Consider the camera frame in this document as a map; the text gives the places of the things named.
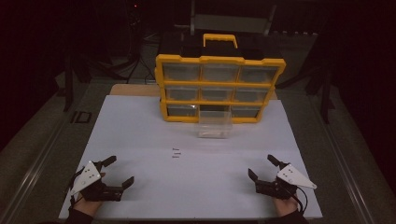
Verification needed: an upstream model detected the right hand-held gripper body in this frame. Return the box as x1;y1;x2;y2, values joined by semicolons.
255;163;318;201

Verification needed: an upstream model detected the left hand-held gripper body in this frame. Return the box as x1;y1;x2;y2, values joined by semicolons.
70;160;123;203

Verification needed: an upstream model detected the clear plastic drawer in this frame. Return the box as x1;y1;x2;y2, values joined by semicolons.
195;109;233;139

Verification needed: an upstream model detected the yellow drawer organizer cabinet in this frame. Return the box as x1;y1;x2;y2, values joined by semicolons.
154;33;287;124

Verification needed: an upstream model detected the person's right hand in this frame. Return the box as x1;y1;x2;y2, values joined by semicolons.
272;195;302;218

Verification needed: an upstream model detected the person's left hand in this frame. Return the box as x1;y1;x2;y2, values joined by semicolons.
73;193;105;217

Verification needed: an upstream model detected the black metal stand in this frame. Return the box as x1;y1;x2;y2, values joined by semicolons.
306;69;336;125
55;54;82;114

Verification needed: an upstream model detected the set of closed clear drawers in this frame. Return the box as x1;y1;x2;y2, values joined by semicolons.
162;63;279;119

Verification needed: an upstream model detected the black tripod stand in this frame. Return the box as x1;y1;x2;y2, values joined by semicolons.
102;0;157;86

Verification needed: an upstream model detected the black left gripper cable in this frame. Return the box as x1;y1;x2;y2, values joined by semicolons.
67;167;86;209

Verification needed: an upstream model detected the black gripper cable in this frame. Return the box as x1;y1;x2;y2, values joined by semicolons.
292;186;310;217
67;167;86;209

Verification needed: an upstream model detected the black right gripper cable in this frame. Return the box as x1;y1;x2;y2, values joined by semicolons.
292;186;310;217

